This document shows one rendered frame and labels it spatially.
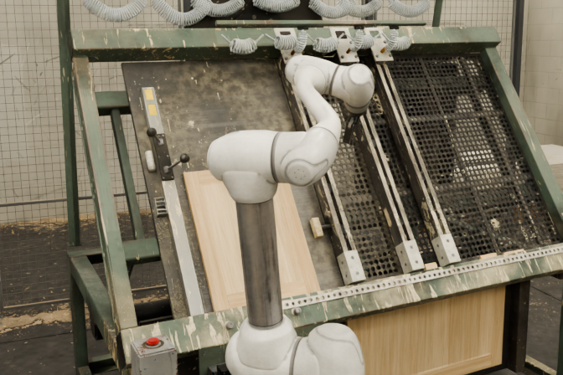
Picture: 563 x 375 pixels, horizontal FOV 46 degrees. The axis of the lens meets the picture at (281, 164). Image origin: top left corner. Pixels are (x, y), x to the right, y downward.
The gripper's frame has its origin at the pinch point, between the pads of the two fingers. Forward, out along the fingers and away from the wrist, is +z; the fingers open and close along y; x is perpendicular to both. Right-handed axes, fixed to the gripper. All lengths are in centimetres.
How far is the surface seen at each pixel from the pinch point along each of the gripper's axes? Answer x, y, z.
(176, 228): 48, -59, 10
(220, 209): 38, -44, 21
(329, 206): 1.6, -22.7, 35.2
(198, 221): 43, -53, 16
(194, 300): 29, -81, 10
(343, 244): -10, -35, 35
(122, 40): 102, 0, 2
